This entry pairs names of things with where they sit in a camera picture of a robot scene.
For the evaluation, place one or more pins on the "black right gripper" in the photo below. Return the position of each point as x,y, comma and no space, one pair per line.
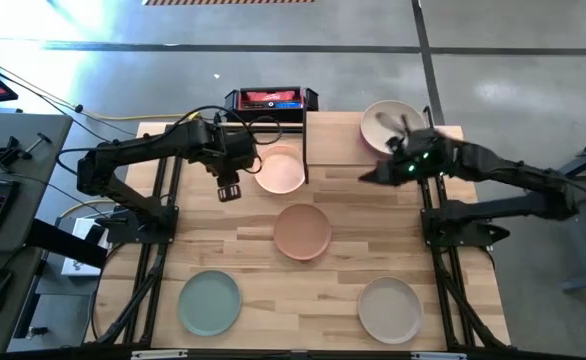
423,152

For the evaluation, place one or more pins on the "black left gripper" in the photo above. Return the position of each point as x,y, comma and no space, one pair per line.
223,150

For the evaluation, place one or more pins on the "white plate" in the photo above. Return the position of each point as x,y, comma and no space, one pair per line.
373,125

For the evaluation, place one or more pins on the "light peach plate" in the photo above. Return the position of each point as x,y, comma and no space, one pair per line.
280,170

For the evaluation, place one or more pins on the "tan pink plate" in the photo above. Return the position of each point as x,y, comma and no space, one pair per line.
302,231

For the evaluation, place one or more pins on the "teal plate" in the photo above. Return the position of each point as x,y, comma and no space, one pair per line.
209,302

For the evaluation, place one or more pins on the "grey beige plate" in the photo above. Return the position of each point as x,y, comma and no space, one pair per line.
389,310

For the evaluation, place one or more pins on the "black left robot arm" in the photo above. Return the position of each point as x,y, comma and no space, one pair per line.
138,145

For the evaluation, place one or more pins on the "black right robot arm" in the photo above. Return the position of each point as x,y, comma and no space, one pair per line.
513,170

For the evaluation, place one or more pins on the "red and black box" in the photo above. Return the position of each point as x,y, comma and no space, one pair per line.
268,97

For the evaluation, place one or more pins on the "white box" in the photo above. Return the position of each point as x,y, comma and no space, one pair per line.
80,267

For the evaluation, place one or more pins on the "black panel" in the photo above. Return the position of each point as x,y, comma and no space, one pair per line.
63,247

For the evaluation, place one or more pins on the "grey desk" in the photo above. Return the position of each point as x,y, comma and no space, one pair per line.
58,135

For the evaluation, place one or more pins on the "blue grey metal stand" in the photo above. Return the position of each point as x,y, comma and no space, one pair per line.
573,240

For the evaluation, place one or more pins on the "black clamp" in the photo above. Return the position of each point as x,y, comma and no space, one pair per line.
8,152

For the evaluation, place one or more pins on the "black dish rack frame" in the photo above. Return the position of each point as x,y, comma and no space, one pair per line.
333,140

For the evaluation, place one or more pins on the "silver bracket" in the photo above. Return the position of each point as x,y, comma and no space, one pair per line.
159,354
438,356

